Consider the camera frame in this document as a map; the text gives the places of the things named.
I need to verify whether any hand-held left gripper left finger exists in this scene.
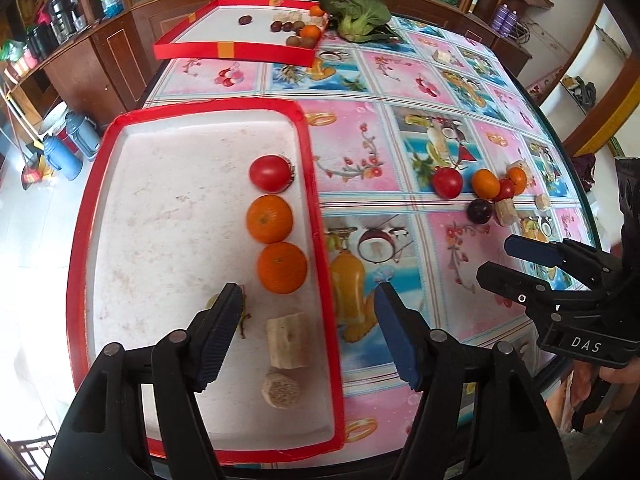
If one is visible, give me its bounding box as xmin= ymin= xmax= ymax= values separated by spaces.
xmin=45 ymin=282 xmax=246 ymax=480

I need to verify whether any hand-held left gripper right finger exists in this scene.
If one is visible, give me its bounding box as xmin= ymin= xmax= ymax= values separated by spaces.
xmin=374 ymin=282 xmax=571 ymax=480

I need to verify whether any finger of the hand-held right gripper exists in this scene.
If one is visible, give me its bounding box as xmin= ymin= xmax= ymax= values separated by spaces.
xmin=476 ymin=261 xmax=608 ymax=337
xmin=504 ymin=234 xmax=623 ymax=291

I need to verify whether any small green plum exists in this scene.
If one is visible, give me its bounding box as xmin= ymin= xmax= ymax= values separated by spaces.
xmin=206 ymin=285 xmax=251 ymax=338

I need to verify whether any red-rimmed white tray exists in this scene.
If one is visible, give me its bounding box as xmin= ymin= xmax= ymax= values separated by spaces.
xmin=65 ymin=97 xmax=347 ymax=461

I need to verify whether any person's right hand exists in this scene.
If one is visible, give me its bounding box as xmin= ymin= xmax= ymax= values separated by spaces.
xmin=599 ymin=365 xmax=640 ymax=386

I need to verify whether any purple cloth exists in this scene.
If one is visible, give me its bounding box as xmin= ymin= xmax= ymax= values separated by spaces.
xmin=570 ymin=154 xmax=598 ymax=193

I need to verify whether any printed plastic tablecloth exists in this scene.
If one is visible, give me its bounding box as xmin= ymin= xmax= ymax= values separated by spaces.
xmin=142 ymin=15 xmax=601 ymax=461

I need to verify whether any blue thermos jug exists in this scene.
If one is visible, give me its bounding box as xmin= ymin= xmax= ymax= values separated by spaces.
xmin=42 ymin=135 xmax=83 ymax=181

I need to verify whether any grey-blue thermos jug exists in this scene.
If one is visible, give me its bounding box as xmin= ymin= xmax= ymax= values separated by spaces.
xmin=65 ymin=111 xmax=101 ymax=161

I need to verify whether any broom with red head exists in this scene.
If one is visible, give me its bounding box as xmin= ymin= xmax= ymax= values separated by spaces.
xmin=0 ymin=80 xmax=46 ymax=191

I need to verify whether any green bok choy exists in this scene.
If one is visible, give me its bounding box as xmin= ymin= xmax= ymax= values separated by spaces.
xmin=319 ymin=0 xmax=401 ymax=43

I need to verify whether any red cardboard box lid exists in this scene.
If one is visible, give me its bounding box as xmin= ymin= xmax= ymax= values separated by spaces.
xmin=152 ymin=0 xmax=331 ymax=68

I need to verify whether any wooden sideboard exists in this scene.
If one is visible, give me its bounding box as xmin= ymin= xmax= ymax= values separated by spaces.
xmin=0 ymin=0 xmax=533 ymax=131

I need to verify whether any green packet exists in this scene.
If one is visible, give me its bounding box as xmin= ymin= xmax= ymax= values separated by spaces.
xmin=0 ymin=40 xmax=31 ymax=68

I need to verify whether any silver and black thermos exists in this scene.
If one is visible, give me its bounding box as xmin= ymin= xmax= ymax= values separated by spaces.
xmin=47 ymin=0 xmax=83 ymax=43

